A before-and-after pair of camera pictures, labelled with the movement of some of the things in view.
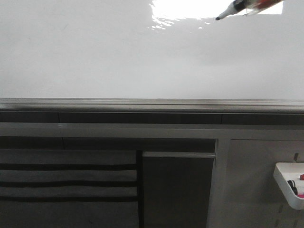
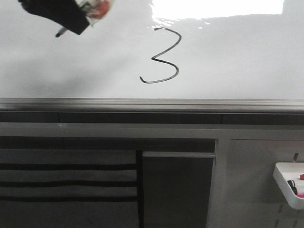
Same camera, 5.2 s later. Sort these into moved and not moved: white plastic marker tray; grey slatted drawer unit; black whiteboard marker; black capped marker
Moved: black whiteboard marker
Not moved: black capped marker; white plastic marker tray; grey slatted drawer unit
